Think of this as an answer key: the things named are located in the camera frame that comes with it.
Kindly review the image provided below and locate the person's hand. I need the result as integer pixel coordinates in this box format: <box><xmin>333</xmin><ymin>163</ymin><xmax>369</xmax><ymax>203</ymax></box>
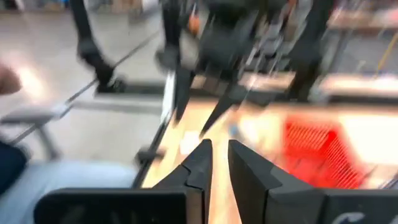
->
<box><xmin>0</xmin><ymin>63</ymin><xmax>23</xmax><ymax>96</ymax></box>

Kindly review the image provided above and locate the red plastic basket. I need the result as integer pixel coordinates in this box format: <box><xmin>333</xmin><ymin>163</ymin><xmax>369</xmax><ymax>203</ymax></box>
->
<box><xmin>282</xmin><ymin>116</ymin><xmax>369</xmax><ymax>190</ymax></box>

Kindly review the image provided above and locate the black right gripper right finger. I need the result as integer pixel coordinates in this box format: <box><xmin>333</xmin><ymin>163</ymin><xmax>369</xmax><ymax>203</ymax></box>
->
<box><xmin>228</xmin><ymin>139</ymin><xmax>326</xmax><ymax>224</ymax></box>

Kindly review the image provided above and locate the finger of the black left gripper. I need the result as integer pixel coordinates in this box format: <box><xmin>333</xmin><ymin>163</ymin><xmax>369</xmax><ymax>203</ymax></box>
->
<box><xmin>200</xmin><ymin>83</ymin><xmax>250</xmax><ymax>138</ymax></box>
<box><xmin>174</xmin><ymin>67</ymin><xmax>197</xmax><ymax>123</ymax></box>

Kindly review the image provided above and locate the person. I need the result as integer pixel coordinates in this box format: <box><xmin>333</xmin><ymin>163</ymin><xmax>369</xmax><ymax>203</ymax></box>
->
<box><xmin>0</xmin><ymin>139</ymin><xmax>139</xmax><ymax>224</ymax></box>

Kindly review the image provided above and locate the black aluminium table frame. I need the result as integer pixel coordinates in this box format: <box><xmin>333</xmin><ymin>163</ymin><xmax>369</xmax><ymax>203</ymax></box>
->
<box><xmin>93</xmin><ymin>72</ymin><xmax>312</xmax><ymax>189</ymax></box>

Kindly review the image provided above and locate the black frame strut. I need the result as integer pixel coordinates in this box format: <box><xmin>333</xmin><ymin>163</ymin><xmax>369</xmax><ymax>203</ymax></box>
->
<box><xmin>287</xmin><ymin>0</ymin><xmax>335</xmax><ymax>103</ymax></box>
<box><xmin>70</xmin><ymin>0</ymin><xmax>127</xmax><ymax>94</ymax></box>

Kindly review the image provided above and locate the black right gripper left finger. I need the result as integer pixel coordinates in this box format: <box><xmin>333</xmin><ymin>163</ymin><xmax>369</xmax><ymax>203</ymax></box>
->
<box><xmin>152</xmin><ymin>139</ymin><xmax>214</xmax><ymax>224</ymax></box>

